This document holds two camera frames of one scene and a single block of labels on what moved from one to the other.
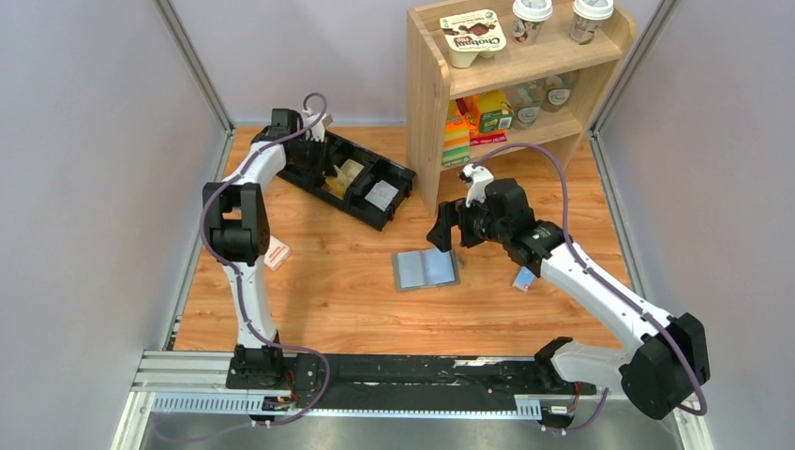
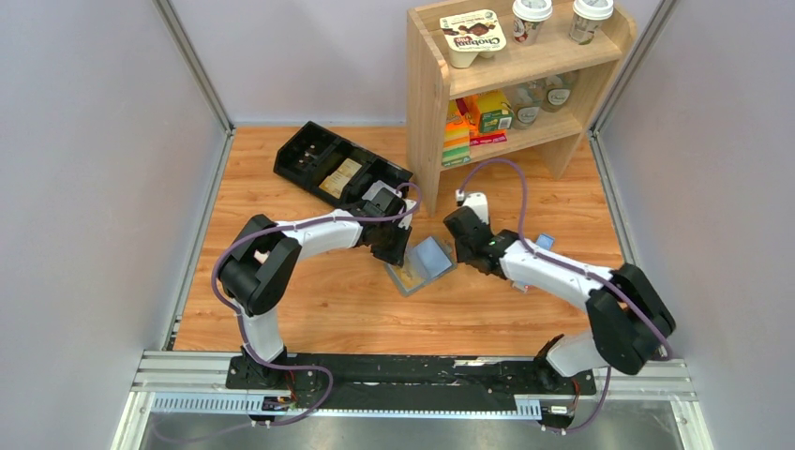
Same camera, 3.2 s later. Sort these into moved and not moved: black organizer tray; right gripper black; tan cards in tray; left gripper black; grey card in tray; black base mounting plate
Moved: right gripper black; left gripper black
Not moved: black base mounting plate; grey card in tray; tan cards in tray; black organizer tray
